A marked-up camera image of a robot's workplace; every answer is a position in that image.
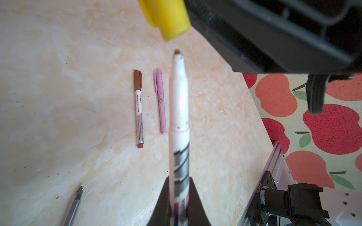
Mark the pink pen cap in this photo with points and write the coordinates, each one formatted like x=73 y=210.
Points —
x=158 y=78

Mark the white pen yellow tip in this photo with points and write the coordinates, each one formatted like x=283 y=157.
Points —
x=179 y=140

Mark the pink pen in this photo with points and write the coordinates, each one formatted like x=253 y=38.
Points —
x=162 y=113

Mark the white pen brown end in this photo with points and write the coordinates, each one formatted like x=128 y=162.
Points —
x=139 y=119

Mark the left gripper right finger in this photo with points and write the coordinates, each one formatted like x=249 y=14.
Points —
x=196 y=212

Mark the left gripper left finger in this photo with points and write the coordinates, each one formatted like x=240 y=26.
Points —
x=162 y=211

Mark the yellow pen cap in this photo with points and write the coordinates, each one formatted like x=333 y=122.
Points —
x=169 y=16

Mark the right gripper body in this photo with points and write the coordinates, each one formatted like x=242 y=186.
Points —
x=283 y=36

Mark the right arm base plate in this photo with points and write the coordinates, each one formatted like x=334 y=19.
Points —
x=257 y=214

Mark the brown pen cap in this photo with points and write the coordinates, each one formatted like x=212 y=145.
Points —
x=137 y=79

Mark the aluminium front rail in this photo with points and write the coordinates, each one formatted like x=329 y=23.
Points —
x=276 y=175

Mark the light green pen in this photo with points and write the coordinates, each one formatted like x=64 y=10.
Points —
x=72 y=212

